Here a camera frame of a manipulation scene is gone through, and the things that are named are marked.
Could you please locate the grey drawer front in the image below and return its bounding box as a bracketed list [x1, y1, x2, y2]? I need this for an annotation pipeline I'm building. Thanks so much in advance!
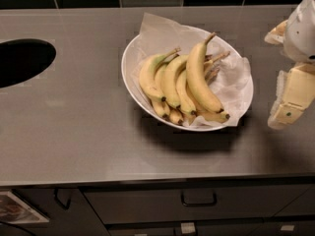
[85, 185, 315, 225]

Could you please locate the white ceramic bowl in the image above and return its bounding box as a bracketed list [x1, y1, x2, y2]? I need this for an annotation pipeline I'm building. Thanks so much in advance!
[120, 25, 255, 133]

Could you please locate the black cabinet door handle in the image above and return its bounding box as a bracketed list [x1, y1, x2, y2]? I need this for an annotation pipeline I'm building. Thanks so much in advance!
[53, 188, 72, 210]

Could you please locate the round black sink opening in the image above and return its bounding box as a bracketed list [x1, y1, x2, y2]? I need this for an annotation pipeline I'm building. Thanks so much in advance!
[0, 38, 56, 88]

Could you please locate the white paper liner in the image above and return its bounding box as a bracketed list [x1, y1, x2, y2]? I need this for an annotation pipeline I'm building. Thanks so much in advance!
[131, 12, 252, 128]

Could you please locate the black drawer handle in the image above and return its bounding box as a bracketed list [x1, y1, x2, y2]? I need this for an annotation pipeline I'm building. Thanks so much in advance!
[180, 191, 218, 207]

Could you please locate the grey cabinet door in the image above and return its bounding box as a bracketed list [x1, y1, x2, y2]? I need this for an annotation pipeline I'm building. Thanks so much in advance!
[14, 188, 109, 236]

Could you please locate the white label sticker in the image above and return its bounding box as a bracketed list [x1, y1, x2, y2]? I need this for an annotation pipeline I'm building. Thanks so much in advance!
[180, 222, 196, 235]
[281, 225, 294, 231]

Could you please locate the yellow bottom right banana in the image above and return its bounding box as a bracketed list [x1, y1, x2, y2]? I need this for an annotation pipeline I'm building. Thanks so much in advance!
[186, 87, 229, 123]

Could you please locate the white label sticker right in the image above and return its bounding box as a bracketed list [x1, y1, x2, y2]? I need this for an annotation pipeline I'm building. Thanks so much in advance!
[281, 225, 294, 231]

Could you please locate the large yellow top banana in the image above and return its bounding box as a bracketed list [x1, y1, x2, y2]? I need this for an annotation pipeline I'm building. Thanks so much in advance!
[186, 32, 224, 113]

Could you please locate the yellow banana under top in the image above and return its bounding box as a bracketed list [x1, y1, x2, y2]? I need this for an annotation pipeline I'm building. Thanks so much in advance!
[176, 70, 196, 116]

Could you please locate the greenish yellow left banana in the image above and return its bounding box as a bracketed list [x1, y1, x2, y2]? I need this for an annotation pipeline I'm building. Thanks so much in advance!
[139, 47, 180, 100]

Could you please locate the yellow middle banana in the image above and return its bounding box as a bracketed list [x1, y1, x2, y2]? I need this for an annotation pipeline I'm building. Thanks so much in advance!
[160, 55, 188, 108]

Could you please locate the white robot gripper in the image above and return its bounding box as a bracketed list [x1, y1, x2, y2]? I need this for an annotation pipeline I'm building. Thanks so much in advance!
[264, 0, 315, 130]

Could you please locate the small yellow lower banana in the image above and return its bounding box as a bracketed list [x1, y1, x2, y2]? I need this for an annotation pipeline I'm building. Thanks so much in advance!
[169, 109, 183, 125]

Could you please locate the picture board at left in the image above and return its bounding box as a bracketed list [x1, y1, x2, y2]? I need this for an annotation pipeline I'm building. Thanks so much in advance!
[0, 191, 49, 224]

